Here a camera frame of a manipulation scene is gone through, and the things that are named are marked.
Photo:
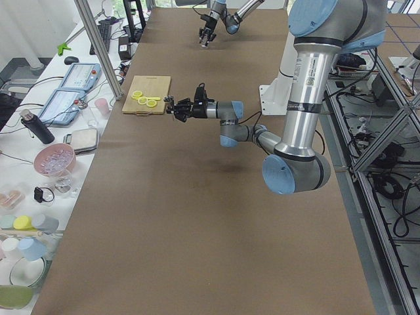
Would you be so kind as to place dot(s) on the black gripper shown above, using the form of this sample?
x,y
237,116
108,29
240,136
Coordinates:
x,y
209,25
199,110

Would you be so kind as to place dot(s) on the clear glass shaker cup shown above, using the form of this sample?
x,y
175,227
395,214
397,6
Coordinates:
x,y
204,42

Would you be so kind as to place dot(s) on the steel measuring cup jigger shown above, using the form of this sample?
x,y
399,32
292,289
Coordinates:
x,y
169,104

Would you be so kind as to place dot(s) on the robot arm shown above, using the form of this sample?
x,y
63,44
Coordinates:
x,y
219,12
322,30

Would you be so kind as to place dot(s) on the pink cup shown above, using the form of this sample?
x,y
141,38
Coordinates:
x,y
102,105

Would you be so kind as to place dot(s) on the grey cup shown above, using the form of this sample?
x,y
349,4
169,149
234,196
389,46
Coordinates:
x,y
45,223

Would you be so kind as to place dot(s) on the yellow cup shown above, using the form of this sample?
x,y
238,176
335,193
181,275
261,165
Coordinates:
x,y
24,223

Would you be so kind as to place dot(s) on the light blue cup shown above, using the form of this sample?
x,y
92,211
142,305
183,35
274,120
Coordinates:
x,y
31,248

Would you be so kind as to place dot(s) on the mint green cup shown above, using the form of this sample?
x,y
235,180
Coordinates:
x,y
7,222

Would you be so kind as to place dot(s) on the lemon slice near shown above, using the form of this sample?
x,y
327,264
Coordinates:
x,y
151,103

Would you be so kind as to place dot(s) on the lemon slice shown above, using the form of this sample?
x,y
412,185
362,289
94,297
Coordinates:
x,y
136,94
142,100
151,103

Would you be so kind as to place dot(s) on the wooden cutting board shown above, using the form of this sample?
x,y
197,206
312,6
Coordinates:
x,y
150,85

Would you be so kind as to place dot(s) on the lemon slice middle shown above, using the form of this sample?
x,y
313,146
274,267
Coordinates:
x,y
142,100

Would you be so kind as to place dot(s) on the lemon slice far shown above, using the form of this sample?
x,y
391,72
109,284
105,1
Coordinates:
x,y
136,94

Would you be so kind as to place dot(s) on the metal tray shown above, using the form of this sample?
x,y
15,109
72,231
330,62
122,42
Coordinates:
x,y
83,140

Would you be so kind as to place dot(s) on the black keyboard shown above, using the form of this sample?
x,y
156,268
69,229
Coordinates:
x,y
104,31

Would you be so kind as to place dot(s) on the teach pendant far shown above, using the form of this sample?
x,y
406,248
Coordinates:
x,y
81,76

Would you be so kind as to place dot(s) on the teach pendant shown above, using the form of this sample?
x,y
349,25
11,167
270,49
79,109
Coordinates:
x,y
61,108
81,76

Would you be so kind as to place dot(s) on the teach pendant near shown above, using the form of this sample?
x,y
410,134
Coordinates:
x,y
61,108

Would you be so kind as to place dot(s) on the computer mouse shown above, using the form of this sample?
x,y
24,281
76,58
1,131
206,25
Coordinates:
x,y
70,60

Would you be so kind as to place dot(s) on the pink bowl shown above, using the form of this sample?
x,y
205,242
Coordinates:
x,y
54,159

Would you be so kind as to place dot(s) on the wine glass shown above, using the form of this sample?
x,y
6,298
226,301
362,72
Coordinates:
x,y
65,183

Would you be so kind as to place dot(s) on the black water bottle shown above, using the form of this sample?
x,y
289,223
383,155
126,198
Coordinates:
x,y
36,126

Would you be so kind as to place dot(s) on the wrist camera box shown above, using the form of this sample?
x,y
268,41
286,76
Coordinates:
x,y
200,96

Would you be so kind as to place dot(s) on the aluminium frame post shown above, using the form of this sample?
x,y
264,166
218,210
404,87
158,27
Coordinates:
x,y
89,23

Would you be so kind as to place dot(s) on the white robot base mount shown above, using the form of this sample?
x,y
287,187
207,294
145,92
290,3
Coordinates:
x,y
275,96

